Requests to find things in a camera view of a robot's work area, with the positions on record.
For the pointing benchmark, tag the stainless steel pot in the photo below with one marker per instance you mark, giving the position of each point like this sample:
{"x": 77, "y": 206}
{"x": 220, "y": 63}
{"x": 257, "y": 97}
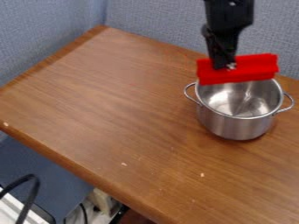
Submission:
{"x": 237, "y": 110}

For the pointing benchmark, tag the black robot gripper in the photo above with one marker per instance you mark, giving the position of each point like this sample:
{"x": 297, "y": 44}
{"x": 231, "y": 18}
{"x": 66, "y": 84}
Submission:
{"x": 227, "y": 18}

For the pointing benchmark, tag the red rectangular block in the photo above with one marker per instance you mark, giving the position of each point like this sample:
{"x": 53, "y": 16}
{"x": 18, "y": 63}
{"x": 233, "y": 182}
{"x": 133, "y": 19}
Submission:
{"x": 255, "y": 67}

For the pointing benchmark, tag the white items under table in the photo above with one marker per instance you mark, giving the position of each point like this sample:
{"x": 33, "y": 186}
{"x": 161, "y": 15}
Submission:
{"x": 98, "y": 209}

